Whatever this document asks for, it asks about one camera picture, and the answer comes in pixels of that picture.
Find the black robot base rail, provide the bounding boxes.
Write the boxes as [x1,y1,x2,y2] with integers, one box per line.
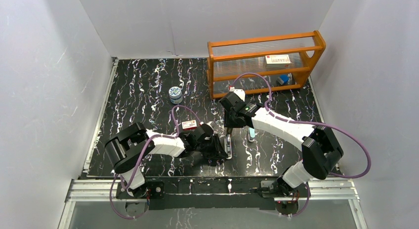
[116,177,312,211]

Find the orange wooden shelf rack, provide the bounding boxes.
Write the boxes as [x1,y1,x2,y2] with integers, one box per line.
[207,31,327,99]

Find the white red box on shelf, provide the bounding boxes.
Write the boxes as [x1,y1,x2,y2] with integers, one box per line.
[264,54,292,69]

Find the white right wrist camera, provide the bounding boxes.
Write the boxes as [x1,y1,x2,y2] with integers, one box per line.
[229,86,246,101]

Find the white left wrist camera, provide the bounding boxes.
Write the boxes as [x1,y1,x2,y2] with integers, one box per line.
[200,121,217,130]

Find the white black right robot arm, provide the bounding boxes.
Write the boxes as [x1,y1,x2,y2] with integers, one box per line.
[219,92,343,196]

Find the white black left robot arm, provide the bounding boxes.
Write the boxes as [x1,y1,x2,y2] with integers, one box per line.
[104,122,231,197]

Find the blue grey stapler remover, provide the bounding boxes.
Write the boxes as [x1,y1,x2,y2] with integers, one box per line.
[277,74,292,85]

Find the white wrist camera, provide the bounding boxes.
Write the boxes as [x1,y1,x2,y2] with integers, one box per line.
[200,121,217,130]
[229,86,246,101]

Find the red white staple box sleeve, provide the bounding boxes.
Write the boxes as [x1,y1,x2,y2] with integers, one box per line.
[181,120,198,131]

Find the blue white round jar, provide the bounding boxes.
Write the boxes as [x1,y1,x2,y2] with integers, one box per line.
[168,86,183,105]

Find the white metal stapler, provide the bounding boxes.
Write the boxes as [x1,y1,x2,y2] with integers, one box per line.
[224,127,233,159]

